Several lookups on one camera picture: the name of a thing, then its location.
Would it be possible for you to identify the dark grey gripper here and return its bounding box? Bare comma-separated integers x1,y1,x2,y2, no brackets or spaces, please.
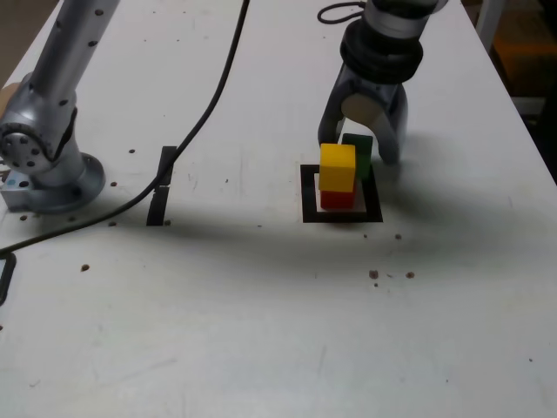
317,64,410,165

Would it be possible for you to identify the green cube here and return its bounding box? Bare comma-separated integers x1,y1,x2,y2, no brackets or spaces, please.
341,133,374,182

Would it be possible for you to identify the yellow cube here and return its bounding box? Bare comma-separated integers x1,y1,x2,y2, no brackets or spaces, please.
319,143,357,193

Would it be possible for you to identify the red cube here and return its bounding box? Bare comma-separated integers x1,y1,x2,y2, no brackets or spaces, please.
319,180,359,212

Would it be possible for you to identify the black tape square outline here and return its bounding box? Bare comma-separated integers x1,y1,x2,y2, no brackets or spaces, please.
299,164,384,225

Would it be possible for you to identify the black tape strip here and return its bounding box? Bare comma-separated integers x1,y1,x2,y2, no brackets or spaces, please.
145,145,178,226

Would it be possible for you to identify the black rectangular tray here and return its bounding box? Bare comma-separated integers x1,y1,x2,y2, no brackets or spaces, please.
0,252,17,306

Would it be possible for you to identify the short looped black cable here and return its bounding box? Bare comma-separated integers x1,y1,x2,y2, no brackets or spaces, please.
316,2,369,25

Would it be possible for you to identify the white metal frame post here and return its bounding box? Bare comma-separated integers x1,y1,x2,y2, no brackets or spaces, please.
476,0,508,48

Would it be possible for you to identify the long black cable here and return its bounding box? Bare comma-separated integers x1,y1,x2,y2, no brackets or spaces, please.
0,0,252,256

